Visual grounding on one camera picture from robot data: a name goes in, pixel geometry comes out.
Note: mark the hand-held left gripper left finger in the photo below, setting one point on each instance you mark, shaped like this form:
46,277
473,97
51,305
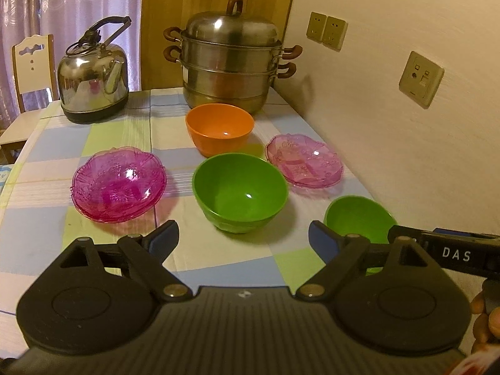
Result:
166,238

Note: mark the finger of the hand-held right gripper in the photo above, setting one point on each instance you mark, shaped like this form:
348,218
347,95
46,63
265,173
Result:
410,232

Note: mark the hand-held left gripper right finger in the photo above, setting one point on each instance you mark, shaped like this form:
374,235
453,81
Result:
320,238

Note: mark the small green plastic bowl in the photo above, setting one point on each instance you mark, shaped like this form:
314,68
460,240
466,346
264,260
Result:
359,218

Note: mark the pink transparent plastic plate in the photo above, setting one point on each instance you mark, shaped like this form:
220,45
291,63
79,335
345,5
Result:
117,179
304,160
113,219

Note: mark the large green plastic bowl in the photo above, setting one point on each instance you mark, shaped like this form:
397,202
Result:
238,191

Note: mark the orange plastic bowl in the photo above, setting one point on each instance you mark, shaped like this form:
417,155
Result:
218,129

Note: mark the person's right hand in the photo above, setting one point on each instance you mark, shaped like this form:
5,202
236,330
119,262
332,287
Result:
494,324

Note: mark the checked pastel tablecloth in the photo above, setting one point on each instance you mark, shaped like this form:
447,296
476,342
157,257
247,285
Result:
50,218

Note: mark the stainless steel kettle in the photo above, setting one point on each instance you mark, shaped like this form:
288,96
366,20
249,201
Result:
90,82

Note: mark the stainless steel steamer pot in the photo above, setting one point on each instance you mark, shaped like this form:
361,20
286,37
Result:
230,70

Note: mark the white wooden chair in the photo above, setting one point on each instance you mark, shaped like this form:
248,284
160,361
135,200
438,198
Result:
33,66

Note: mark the beige wall data outlet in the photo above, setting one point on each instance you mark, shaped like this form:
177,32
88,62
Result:
421,79

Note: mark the beige wall power socket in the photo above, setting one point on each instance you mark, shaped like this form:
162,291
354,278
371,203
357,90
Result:
315,25
335,33

